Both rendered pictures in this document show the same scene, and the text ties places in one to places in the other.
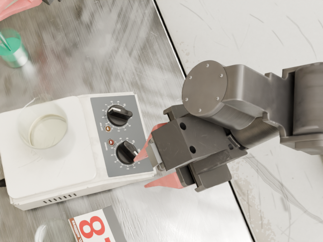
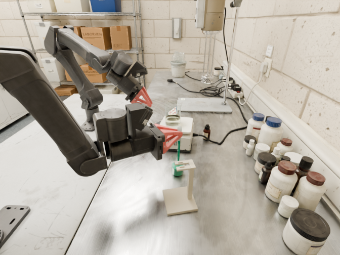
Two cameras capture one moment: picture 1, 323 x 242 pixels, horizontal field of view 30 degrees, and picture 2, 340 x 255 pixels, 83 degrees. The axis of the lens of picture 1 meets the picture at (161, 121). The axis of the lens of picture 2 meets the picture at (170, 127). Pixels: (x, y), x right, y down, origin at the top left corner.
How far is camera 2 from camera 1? 0.98 m
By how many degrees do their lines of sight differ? 75
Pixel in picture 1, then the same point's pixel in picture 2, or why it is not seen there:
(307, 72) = (100, 57)
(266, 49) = not seen: hidden behind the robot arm
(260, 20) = not seen: hidden behind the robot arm
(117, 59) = (137, 159)
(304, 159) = not seen: hidden behind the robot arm
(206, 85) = (124, 57)
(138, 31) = (122, 164)
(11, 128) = (185, 128)
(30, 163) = (183, 121)
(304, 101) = (106, 56)
